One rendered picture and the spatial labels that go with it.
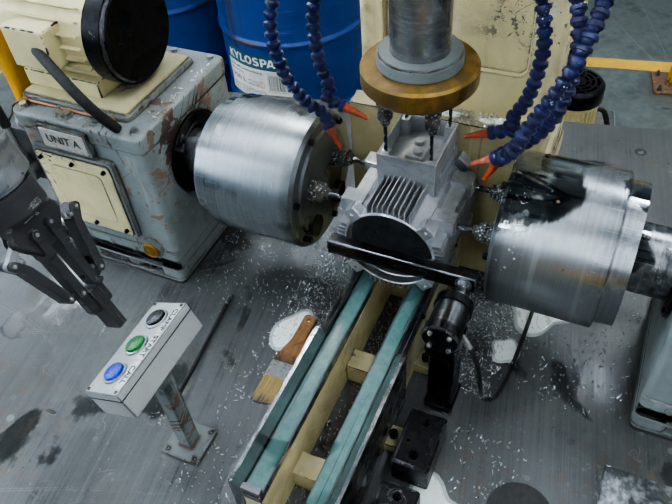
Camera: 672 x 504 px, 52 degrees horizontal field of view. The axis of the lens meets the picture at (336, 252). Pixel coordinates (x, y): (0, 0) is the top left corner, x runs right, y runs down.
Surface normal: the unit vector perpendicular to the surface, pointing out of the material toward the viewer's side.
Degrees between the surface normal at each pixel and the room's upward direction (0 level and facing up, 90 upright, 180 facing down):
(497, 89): 90
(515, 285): 88
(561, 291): 84
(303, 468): 0
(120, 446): 0
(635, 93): 0
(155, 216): 90
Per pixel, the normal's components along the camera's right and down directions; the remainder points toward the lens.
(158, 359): 0.82, -0.03
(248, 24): -0.53, 0.64
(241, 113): -0.11, -0.62
